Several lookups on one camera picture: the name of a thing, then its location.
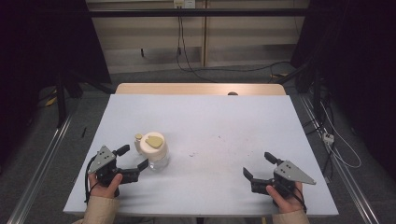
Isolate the thick black gripper cable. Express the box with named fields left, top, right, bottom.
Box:
left=83, top=156, right=98, bottom=204

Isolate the tan flip cap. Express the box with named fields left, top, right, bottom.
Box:
left=145, top=135, right=164, bottom=149

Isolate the person's right hand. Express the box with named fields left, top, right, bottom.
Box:
left=265, top=181, right=307, bottom=215

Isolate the black metal stand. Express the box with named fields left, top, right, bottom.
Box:
left=312, top=67, right=323, bottom=125
left=55, top=73, right=68, bottom=129

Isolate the white floor power strip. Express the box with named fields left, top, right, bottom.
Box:
left=322, top=132, right=335, bottom=146

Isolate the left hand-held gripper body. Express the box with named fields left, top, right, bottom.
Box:
left=87, top=145, right=140, bottom=188

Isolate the thin braided black cord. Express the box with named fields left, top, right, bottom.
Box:
left=88, top=181, right=103, bottom=198

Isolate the aluminium floor rail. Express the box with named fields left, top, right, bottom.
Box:
left=298, top=93, right=380, bottom=224
left=6, top=114, right=75, bottom=224

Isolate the clear jar with cream lid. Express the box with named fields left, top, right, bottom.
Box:
left=134, top=131, right=171, bottom=172

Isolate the white wall socket strip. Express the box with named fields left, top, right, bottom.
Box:
left=173, top=0, right=197, bottom=9

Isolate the black horizontal bar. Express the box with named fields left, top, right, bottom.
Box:
left=86, top=8, right=312, bottom=18

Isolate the black curtain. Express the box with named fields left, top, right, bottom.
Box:
left=290, top=0, right=396, bottom=180
left=0, top=0, right=112, bottom=169

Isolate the beige vertical post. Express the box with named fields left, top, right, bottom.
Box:
left=200, top=0, right=208, bottom=68

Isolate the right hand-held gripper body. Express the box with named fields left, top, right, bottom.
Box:
left=250, top=160, right=317, bottom=198

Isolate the black power cable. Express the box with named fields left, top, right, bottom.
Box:
left=179, top=7, right=292, bottom=83
left=176, top=7, right=183, bottom=64

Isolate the person's left hand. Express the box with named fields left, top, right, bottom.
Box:
left=88, top=173, right=124, bottom=199

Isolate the white cable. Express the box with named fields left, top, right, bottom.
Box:
left=319, top=102, right=362, bottom=170

